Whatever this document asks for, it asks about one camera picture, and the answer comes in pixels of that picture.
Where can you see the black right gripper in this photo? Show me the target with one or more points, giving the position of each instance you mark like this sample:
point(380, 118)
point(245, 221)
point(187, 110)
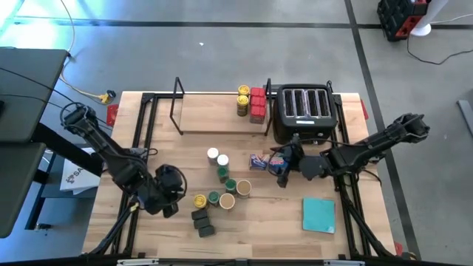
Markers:
point(314, 168)

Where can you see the yellow power plug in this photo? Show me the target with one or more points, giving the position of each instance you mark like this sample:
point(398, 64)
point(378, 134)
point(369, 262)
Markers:
point(106, 98)

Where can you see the red-lidded smoked paprika tin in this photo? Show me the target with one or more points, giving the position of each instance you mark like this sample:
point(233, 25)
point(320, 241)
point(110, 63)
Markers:
point(257, 92)
point(257, 114)
point(258, 101)

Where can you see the dark green spice tin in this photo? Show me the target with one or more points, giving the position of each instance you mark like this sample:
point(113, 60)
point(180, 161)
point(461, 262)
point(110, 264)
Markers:
point(199, 214)
point(206, 231)
point(202, 222)

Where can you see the long blue wrap box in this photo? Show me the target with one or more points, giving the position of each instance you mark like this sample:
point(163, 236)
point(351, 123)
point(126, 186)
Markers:
point(258, 162)

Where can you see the white printed paper bag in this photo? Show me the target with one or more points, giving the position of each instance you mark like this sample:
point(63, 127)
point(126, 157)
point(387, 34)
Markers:
point(79, 181)

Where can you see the black metal rig frame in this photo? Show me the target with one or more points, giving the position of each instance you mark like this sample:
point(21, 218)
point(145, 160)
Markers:
point(148, 98)

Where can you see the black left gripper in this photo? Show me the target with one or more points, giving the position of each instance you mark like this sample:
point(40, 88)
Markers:
point(168, 181)

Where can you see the black desk top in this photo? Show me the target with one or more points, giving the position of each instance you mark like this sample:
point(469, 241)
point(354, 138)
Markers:
point(18, 188)
point(29, 92)

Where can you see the black four-slot toaster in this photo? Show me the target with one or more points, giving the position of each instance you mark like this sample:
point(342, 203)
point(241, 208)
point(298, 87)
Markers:
point(305, 111)

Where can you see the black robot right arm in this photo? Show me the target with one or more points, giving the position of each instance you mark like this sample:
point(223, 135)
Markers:
point(369, 146)

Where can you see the silver metal bracket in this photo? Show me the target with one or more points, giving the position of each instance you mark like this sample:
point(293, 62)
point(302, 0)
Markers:
point(343, 263)
point(137, 262)

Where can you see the white-lidded glass spice jar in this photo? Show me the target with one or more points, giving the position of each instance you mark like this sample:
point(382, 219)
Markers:
point(213, 154)
point(222, 160)

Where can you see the red table clamp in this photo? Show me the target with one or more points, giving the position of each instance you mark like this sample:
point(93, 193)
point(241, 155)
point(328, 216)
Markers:
point(398, 248)
point(365, 109)
point(112, 114)

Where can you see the white tower device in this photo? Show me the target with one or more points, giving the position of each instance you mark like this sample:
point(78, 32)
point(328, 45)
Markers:
point(421, 29)

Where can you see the tan-lidded furikake seasoning jar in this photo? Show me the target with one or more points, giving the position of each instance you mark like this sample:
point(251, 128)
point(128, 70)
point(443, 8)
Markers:
point(244, 188)
point(227, 201)

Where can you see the black crate red top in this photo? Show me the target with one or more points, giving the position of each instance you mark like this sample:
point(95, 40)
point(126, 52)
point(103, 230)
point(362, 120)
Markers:
point(397, 18)

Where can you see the green-lidded oregano glass jar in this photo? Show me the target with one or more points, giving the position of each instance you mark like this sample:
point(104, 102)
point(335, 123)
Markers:
point(231, 185)
point(222, 173)
point(214, 197)

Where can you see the teal cloth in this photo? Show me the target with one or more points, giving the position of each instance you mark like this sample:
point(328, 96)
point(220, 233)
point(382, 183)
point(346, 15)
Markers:
point(319, 215)

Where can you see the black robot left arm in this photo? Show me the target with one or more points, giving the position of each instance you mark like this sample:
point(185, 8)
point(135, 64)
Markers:
point(111, 155)

